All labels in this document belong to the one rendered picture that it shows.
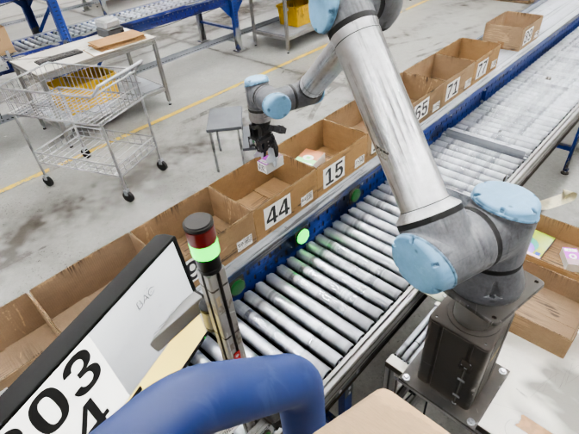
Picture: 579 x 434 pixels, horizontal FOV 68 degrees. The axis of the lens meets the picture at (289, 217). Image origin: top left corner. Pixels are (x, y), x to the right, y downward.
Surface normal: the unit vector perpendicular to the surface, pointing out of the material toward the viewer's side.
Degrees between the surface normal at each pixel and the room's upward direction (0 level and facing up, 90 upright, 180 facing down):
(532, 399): 0
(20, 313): 90
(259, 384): 60
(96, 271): 89
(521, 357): 0
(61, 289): 90
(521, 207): 7
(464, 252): 53
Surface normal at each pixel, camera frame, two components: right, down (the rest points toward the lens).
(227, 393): 0.79, -0.37
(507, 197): 0.01, -0.82
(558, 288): -0.67, 0.48
